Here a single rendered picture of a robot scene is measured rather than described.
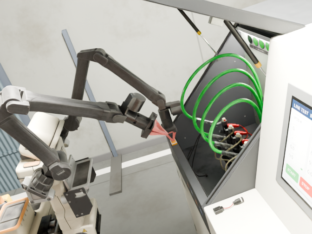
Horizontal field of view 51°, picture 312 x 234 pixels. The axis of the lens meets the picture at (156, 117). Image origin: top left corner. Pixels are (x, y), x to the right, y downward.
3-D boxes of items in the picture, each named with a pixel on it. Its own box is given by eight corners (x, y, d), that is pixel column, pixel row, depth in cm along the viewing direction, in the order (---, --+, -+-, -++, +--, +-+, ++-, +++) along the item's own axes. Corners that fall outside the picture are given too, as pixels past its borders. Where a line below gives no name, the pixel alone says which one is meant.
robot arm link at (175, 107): (155, 95, 173) (156, 100, 165) (177, 89, 171) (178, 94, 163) (162, 115, 177) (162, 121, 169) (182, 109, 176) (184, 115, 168)
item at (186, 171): (173, 158, 195) (166, 136, 188) (180, 156, 195) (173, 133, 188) (209, 233, 139) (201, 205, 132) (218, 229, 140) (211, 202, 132)
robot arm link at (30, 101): (2, 96, 112) (4, 114, 104) (5, 81, 109) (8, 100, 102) (113, 111, 136) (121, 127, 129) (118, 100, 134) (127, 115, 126)
